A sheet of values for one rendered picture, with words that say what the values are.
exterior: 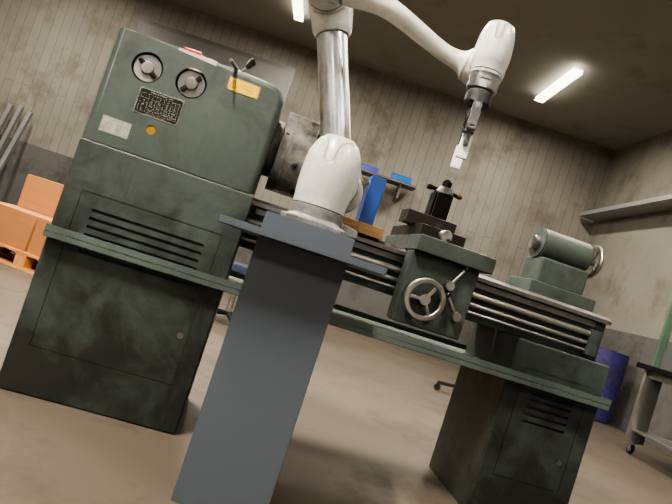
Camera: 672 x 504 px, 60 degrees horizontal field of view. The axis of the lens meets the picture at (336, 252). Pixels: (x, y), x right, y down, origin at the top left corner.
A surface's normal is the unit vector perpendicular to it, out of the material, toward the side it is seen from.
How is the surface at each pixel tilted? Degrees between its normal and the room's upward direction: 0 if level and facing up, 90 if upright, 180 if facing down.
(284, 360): 90
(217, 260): 90
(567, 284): 90
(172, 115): 90
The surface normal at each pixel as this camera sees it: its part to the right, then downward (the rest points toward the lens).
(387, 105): 0.04, -0.02
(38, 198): -0.18, -0.09
